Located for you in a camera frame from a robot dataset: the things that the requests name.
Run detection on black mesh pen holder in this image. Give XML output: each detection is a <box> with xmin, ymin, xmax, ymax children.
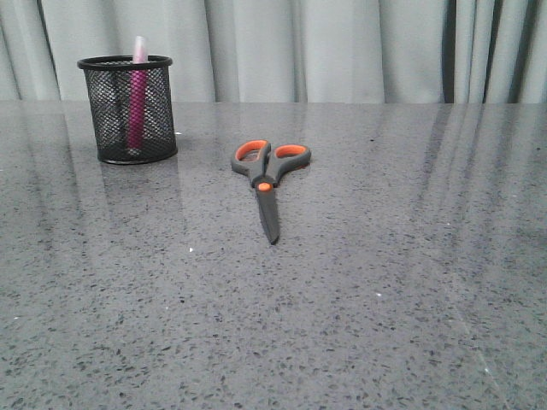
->
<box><xmin>77</xmin><ymin>55</ymin><xmax>178</xmax><ymax>165</ymax></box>

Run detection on grey orange scissors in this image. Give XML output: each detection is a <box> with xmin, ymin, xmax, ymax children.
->
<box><xmin>231</xmin><ymin>139</ymin><xmax>311</xmax><ymax>244</ymax></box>

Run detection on white curtain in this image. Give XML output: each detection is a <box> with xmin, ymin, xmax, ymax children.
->
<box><xmin>1</xmin><ymin>1</ymin><xmax>546</xmax><ymax>103</ymax></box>

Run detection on pink highlighter pen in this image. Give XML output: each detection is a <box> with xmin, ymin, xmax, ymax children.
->
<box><xmin>126</xmin><ymin>36</ymin><xmax>148</xmax><ymax>155</ymax></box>

